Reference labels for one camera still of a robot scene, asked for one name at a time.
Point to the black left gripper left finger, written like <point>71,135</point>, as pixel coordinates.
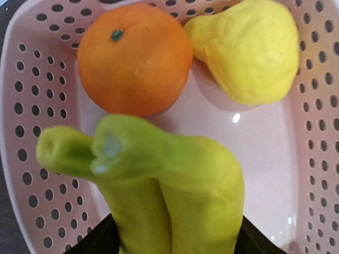
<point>103,239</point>

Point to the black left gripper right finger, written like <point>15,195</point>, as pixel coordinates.
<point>252,241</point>

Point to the yellow toy bananas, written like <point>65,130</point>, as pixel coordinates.
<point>167,193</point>

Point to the orange toy fruit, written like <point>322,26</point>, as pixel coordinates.
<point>134,59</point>

